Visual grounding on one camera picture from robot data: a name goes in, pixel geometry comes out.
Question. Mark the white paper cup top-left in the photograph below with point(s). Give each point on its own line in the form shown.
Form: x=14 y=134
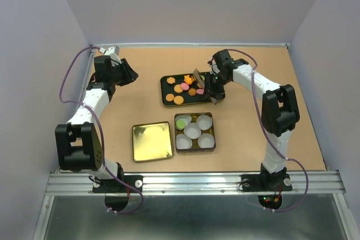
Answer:
x=186 y=118

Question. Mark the black cookie tray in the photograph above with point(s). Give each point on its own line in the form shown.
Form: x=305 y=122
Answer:
x=188 y=100

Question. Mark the pink round cookie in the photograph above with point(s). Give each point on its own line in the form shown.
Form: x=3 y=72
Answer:
x=185 y=86

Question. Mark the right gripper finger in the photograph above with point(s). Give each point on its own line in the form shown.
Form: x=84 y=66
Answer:
x=216 y=95
x=207 y=86

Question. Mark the gold tin lid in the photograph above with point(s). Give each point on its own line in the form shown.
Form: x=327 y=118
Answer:
x=152 y=142

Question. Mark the green round cookie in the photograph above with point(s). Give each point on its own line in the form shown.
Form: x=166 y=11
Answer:
x=180 y=124

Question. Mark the orange star cookie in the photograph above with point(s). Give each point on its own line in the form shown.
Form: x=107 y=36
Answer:
x=192 y=92

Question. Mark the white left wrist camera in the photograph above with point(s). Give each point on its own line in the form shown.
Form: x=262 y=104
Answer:
x=112 y=51

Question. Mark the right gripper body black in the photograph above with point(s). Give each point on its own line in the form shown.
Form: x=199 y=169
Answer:
x=218 y=81

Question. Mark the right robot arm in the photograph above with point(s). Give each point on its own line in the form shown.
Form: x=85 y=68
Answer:
x=277 y=110

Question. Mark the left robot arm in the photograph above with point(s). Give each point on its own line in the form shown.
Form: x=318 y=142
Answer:
x=80 y=142

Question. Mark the orange bear cookie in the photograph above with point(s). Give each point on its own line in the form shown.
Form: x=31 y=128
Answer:
x=188 y=79

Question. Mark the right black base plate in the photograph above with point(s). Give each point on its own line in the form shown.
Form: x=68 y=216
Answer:
x=265 y=183

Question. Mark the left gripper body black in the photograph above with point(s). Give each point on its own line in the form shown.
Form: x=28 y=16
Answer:
x=117 y=71

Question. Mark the white paper cup bottom-right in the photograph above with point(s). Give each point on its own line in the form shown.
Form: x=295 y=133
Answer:
x=206 y=141

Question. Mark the white paper cup centre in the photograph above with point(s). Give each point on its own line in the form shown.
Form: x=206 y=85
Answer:
x=192 y=131

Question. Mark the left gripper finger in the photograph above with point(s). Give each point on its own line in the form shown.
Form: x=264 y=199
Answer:
x=127 y=73
x=123 y=80

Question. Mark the orange round cookie bottom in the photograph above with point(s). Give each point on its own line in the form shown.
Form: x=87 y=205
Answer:
x=178 y=100

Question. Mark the aluminium front rail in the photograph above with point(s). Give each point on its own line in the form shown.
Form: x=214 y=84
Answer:
x=197 y=184

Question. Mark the white paper cup top-right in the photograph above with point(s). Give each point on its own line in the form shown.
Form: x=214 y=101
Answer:
x=204 y=122

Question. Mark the orange flower cookie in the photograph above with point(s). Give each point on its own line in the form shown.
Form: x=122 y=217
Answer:
x=170 y=80

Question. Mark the orange round cookie middle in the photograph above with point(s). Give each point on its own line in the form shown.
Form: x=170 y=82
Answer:
x=178 y=89

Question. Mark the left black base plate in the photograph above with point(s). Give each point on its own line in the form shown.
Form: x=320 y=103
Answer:
x=103 y=186

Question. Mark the gold cookie tin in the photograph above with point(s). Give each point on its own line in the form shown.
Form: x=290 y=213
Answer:
x=195 y=147

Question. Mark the metal tongs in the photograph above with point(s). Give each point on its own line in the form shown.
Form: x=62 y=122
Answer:
x=201 y=82

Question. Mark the orange round cookie left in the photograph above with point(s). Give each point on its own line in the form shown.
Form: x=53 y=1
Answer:
x=169 y=97

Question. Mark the orange round cookie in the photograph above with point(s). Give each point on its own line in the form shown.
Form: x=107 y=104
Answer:
x=178 y=89
x=178 y=100
x=169 y=97

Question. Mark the white paper cup bottom-left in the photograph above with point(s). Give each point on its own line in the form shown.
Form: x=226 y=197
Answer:
x=183 y=142

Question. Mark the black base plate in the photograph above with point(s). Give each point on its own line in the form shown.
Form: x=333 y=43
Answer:
x=265 y=183
x=103 y=186

